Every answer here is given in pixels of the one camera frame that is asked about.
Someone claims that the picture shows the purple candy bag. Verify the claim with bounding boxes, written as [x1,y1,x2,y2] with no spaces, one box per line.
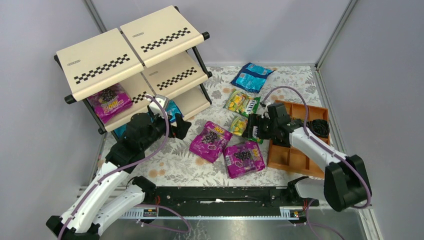
[189,121,232,163]
[87,83,133,124]
[223,141,266,179]

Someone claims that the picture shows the green Fox's candy bag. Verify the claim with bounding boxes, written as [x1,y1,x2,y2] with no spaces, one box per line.
[223,89,261,118]
[229,116,263,144]

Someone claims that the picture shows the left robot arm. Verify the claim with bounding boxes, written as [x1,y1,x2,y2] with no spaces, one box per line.
[46,113,192,240]

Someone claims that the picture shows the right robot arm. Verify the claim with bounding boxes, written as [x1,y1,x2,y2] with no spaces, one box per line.
[242,103,372,212]

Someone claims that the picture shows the blue candy bag shelf right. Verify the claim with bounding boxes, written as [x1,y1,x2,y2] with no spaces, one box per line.
[165,100,184,123]

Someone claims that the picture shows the blue candy bag shelf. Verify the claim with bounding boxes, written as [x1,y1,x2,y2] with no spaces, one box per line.
[165,100,184,123]
[114,124,127,139]

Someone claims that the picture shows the blue candy bag shelf left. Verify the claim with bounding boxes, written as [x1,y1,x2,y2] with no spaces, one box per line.
[114,124,127,139]

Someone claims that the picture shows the purple candy bag on shelf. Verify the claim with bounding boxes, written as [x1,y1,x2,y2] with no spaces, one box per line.
[87,83,133,124]

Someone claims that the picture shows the blue candy bag on table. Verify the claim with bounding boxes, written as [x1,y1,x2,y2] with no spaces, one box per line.
[230,62,274,94]

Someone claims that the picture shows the cream three-tier shelf rack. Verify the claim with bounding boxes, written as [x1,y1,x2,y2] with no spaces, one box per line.
[54,5,212,134]

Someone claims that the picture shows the orange compartment tray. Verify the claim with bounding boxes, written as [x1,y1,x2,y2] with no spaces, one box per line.
[267,100,325,179]

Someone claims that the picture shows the floral table cloth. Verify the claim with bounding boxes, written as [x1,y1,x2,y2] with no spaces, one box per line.
[120,66,328,187]

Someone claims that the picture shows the black coiled item right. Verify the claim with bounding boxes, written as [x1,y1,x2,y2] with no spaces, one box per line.
[306,119,330,138]

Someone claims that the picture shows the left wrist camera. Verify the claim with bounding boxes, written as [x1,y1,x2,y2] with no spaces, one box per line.
[147,95,170,119]

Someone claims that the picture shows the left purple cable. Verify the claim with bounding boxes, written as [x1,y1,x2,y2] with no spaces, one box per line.
[57,94,171,240]

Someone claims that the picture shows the purple cable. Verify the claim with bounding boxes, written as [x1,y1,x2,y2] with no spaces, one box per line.
[260,85,373,210]
[57,94,171,240]

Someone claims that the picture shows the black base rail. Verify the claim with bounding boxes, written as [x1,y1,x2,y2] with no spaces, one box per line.
[129,176,319,220]

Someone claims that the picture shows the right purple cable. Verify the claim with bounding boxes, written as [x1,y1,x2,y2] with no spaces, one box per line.
[260,85,373,210]

